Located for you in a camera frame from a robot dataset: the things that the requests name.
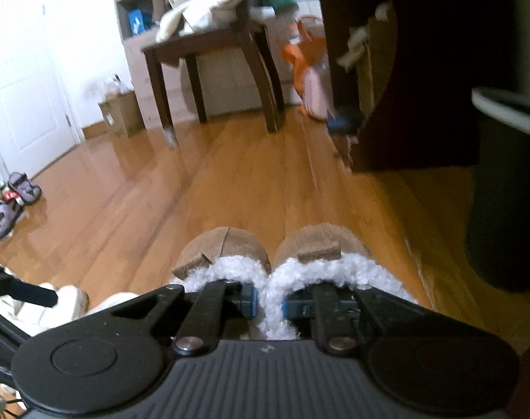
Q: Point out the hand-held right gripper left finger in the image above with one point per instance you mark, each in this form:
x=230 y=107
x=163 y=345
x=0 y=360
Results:
x=249 y=301

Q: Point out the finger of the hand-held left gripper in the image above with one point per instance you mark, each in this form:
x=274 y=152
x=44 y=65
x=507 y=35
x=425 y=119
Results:
x=33 y=297

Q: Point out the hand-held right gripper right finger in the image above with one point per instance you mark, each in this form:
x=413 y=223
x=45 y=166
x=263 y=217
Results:
x=295 y=310

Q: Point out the brown fur-lined slipper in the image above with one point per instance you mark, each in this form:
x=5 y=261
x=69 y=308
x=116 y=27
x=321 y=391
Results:
x=317 y=240
x=230 y=244

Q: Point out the small red packet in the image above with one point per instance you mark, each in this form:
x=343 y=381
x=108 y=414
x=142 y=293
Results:
x=9 y=196

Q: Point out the small dark blue object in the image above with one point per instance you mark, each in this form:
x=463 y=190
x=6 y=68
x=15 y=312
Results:
x=345 y=121

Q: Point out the white door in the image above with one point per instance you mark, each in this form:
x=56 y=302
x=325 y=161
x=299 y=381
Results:
x=25 y=74

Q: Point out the brown cardboard box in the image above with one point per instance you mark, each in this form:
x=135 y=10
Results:
x=123 y=113

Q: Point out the grey shelf unit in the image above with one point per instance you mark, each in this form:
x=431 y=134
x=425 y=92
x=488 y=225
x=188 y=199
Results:
x=230 y=83

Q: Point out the open cardboard box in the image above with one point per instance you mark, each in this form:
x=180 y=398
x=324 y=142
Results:
x=364 y=78

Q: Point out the dark wooden cabinet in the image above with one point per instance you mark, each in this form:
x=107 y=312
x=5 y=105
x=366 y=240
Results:
x=422 y=96

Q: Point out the dark green bin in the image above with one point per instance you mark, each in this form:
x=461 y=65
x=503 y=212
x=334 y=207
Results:
x=509 y=183

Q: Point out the dark wooden chair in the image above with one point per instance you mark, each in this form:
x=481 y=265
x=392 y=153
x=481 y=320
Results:
x=195 y=39

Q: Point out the orange bag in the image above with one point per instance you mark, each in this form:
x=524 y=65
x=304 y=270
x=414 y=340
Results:
x=306 y=39

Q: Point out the blue box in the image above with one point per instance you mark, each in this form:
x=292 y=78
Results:
x=139 y=22

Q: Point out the cream cloth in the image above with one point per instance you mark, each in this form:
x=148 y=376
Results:
x=204 y=4

